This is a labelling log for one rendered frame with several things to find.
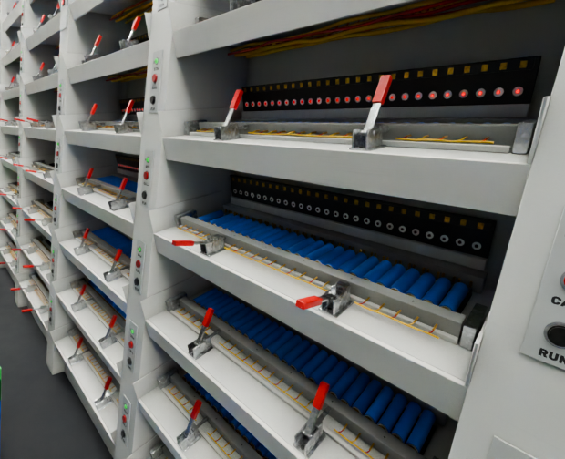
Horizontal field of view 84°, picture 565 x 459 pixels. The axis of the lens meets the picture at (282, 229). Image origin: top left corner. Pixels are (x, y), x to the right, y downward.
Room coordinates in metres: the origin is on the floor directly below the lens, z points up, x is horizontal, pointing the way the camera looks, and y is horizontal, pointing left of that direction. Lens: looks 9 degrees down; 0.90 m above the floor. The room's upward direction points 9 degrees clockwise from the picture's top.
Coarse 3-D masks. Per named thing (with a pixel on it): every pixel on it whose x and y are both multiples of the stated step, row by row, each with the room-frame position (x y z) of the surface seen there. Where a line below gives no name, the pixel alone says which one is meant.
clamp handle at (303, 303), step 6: (336, 288) 0.37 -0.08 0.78; (330, 294) 0.37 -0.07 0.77; (336, 294) 0.37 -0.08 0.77; (300, 300) 0.33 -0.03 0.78; (306, 300) 0.33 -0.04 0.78; (312, 300) 0.33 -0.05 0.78; (318, 300) 0.34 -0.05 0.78; (324, 300) 0.35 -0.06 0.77; (330, 300) 0.36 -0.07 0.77; (300, 306) 0.32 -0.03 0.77; (306, 306) 0.32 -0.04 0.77; (312, 306) 0.33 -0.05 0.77
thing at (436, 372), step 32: (160, 224) 0.66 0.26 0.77; (320, 224) 0.59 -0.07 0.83; (192, 256) 0.56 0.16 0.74; (224, 256) 0.53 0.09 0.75; (448, 256) 0.44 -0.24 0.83; (224, 288) 0.51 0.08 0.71; (256, 288) 0.44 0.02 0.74; (288, 288) 0.43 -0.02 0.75; (288, 320) 0.41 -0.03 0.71; (320, 320) 0.37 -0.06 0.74; (352, 320) 0.36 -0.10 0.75; (384, 320) 0.35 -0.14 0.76; (480, 320) 0.31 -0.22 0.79; (352, 352) 0.34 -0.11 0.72; (384, 352) 0.31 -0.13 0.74; (416, 352) 0.30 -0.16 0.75; (448, 352) 0.30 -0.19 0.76; (416, 384) 0.29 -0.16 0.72; (448, 384) 0.27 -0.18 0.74
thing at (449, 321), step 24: (240, 240) 0.54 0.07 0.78; (264, 264) 0.48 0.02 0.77; (288, 264) 0.47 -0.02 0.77; (312, 264) 0.45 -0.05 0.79; (360, 288) 0.39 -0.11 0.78; (384, 288) 0.38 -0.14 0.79; (408, 312) 0.35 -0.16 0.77; (432, 312) 0.33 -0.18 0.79; (456, 312) 0.33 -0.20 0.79; (456, 336) 0.32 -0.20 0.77
